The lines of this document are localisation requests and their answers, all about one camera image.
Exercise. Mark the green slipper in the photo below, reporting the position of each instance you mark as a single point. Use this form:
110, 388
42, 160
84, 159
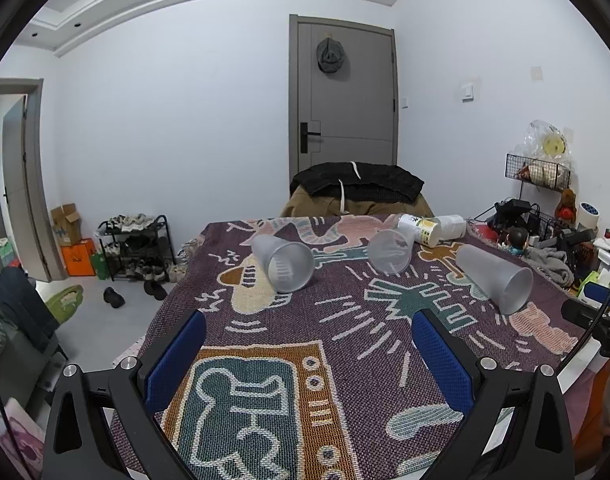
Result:
64, 305

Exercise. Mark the frosted cup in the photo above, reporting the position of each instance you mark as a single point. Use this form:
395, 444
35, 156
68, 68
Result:
506, 284
288, 266
390, 251

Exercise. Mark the black shoe rack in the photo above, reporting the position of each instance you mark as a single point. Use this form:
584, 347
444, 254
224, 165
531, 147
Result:
136, 248

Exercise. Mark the white plastic jar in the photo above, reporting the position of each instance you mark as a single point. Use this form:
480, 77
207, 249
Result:
451, 227

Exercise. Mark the black desk organizer rack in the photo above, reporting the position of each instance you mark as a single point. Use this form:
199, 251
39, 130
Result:
543, 231

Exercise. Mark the black shoe on floor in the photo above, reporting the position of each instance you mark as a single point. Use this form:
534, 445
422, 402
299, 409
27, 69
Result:
113, 299

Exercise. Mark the black wire wall basket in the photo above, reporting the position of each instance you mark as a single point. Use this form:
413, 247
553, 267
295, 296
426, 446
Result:
538, 172

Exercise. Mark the black jacket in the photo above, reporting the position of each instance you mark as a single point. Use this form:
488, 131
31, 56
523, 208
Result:
360, 182

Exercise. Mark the black door lock handle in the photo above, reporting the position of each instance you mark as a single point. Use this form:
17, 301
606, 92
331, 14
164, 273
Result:
304, 135

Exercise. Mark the round head figurine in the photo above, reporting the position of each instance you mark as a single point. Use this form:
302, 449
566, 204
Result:
517, 240

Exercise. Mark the patterned woven table blanket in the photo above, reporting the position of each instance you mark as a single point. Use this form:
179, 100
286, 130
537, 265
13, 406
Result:
326, 382

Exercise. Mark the white tape roll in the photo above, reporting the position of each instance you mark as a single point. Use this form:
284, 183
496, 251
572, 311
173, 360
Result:
588, 217

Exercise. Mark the grey open side door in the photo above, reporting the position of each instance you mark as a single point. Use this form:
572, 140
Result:
24, 216

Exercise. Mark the brown chair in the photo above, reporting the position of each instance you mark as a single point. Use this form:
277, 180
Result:
301, 204

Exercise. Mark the grey cloth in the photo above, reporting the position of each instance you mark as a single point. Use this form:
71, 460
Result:
551, 263

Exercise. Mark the cardboard box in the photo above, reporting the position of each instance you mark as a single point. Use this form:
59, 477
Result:
66, 224

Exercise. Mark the yellow white paper canister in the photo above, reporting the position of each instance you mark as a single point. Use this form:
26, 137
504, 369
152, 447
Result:
424, 231

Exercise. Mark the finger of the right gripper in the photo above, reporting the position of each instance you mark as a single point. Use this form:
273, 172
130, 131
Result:
586, 317

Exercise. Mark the green cap on door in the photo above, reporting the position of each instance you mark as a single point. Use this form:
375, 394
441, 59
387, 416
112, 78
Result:
330, 56

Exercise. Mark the pink tote bag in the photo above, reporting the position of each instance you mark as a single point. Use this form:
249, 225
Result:
25, 447

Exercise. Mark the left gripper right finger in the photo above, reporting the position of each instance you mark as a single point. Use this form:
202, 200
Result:
514, 424

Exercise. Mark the orange paper bag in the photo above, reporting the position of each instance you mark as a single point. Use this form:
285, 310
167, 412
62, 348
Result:
78, 258

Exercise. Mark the white light switch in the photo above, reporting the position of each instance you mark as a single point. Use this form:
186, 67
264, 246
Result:
467, 92

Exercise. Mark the clear plastic bag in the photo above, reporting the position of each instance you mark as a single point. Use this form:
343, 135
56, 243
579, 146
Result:
544, 141

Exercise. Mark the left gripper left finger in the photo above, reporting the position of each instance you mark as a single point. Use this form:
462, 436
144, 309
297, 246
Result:
78, 441

